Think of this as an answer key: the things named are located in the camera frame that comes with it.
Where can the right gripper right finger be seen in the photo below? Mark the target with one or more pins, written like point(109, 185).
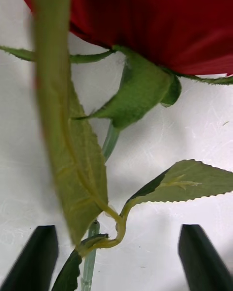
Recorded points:
point(201, 262)

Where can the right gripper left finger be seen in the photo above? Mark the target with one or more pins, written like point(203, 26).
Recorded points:
point(36, 262)

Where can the red rose with green stem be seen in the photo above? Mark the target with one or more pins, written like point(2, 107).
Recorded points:
point(157, 29)

